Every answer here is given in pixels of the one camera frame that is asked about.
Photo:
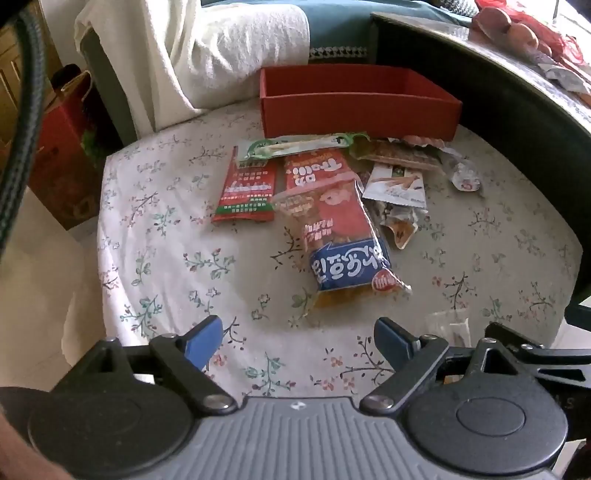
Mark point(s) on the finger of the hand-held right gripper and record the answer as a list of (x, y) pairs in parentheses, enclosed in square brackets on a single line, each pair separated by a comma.
[(554, 353)]

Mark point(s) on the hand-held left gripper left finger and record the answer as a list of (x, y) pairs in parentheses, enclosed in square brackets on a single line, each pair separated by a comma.
[(203, 339)]

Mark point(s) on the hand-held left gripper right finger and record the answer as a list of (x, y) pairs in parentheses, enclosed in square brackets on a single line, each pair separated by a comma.
[(392, 341)]

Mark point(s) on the large red blue snack bag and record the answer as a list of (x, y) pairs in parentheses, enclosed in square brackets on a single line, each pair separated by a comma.
[(346, 267)]

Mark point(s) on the small clear brown snack packet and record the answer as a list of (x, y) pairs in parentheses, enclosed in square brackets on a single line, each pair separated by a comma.
[(401, 228)]

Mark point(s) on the red crown print snack packet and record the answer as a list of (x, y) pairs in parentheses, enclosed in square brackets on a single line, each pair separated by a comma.
[(244, 189)]

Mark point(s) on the white biscuit stick packet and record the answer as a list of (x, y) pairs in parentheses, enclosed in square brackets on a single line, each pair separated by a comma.
[(397, 184)]

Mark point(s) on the white snack wrapper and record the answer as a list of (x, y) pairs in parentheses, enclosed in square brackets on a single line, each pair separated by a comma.
[(464, 177)]

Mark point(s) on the brown biscuit packet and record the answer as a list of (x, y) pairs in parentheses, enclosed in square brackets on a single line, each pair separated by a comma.
[(397, 154)]

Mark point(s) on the green white stick snack packet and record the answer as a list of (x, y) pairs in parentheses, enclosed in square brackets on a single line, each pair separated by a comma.
[(286, 146)]

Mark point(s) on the red cardboard box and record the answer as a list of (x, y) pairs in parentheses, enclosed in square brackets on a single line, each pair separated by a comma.
[(351, 115)]

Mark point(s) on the small clear plastic packet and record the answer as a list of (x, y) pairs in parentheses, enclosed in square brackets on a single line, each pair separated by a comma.
[(445, 325)]

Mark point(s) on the floral cloth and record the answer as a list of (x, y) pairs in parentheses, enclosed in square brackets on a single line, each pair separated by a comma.
[(184, 277)]

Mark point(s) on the red paper bag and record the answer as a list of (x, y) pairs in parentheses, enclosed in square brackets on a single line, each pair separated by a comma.
[(60, 152)]

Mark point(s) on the dark coffee table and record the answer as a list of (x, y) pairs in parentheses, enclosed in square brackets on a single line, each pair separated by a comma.
[(508, 115)]

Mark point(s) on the white blanket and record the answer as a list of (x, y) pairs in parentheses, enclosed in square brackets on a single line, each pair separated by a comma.
[(207, 46)]

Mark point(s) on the red plastic bag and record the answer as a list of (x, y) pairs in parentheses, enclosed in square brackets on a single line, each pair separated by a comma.
[(563, 41)]

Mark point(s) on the teal sofa cover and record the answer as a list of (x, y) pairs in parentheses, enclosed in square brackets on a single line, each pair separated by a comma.
[(341, 27)]

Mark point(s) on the wooden cabinet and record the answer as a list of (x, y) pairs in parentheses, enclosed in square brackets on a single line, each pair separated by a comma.
[(9, 83)]

